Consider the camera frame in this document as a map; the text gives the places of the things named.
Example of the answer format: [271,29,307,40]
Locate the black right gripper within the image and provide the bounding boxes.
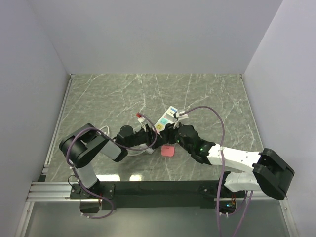
[159,120,193,154]

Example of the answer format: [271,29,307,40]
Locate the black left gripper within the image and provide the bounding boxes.
[125,123,164,149]

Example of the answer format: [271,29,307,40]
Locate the white power strip colourful sockets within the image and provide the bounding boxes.
[138,106,179,155]

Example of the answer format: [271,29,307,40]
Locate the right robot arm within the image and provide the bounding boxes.
[159,124,295,200]

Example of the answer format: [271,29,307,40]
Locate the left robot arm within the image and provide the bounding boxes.
[59,123,159,198]

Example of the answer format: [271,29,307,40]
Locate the pink charger plug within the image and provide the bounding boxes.
[161,145,175,158]

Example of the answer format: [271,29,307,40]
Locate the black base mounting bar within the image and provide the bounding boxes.
[69,180,247,214]

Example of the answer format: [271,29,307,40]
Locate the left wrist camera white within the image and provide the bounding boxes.
[136,113,146,127]

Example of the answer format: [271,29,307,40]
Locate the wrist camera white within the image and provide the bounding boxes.
[136,113,146,127]
[173,110,189,120]

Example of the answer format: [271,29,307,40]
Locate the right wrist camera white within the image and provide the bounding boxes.
[173,110,189,120]

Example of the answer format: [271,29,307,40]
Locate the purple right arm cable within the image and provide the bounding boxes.
[176,105,253,237]

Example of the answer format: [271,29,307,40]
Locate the aluminium frame rail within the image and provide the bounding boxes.
[14,73,75,237]

